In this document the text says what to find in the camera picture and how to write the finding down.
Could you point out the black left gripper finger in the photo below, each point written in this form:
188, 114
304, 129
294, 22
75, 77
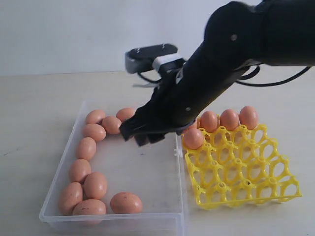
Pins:
137, 127

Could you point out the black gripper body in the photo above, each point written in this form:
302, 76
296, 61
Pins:
184, 90

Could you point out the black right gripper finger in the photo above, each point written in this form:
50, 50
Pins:
144, 138

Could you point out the brown egg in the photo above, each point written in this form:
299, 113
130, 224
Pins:
71, 196
95, 185
125, 203
196, 124
112, 125
125, 113
79, 170
95, 116
229, 119
90, 207
209, 121
248, 116
86, 149
94, 131
193, 138

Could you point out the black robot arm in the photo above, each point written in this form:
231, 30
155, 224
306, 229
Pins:
237, 36

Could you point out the clear plastic bin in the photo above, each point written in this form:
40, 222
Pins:
155, 173

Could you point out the yellow plastic egg tray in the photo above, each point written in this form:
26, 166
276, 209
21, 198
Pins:
232, 168

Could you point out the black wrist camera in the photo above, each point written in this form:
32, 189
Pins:
149, 58

